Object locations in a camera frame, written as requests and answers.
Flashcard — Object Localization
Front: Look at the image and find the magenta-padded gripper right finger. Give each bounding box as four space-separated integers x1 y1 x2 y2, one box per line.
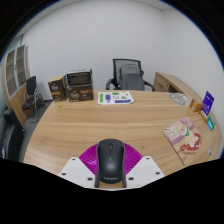
123 142 166 188

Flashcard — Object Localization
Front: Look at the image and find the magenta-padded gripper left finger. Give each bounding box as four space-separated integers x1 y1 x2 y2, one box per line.
58 142 100 188

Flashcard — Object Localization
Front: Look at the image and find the black computer mouse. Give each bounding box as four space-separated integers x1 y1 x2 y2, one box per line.
95 138 128 189

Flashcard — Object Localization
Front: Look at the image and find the black leather armchair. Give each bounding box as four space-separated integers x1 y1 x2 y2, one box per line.
0 108 26 161

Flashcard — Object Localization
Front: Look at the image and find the white green purple printed sheet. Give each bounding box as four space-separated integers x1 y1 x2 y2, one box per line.
97 90 135 106

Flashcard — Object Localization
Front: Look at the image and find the large brown open carton box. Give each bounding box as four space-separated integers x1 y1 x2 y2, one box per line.
65 68 95 103

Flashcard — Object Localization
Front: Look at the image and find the small tan flat box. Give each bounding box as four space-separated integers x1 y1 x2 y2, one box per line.
199 109 209 123

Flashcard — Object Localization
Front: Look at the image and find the green and blue small box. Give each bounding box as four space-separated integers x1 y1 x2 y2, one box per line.
206 115 216 131

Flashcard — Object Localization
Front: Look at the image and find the small brown carton box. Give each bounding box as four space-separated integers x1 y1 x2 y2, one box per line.
47 75 69 102

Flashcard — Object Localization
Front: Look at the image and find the small orange cardboard box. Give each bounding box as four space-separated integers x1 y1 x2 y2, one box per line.
189 98 204 113

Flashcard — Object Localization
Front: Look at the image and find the wooden side desk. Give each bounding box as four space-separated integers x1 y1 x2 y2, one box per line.
153 71 204 101

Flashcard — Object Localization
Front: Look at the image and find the grey backpack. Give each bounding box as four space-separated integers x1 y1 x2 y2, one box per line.
118 64 146 91

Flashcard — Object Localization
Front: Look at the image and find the purple card package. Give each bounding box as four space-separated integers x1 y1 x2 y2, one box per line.
201 90 215 117

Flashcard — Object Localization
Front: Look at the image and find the black visitor chair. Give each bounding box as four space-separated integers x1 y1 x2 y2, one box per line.
21 75 46 123

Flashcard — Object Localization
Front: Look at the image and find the black mesh office chair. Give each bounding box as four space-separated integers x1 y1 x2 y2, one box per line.
105 58 156 92

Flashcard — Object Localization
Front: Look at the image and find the wooden shelf unit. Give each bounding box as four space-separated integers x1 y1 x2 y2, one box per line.
0 44 31 127

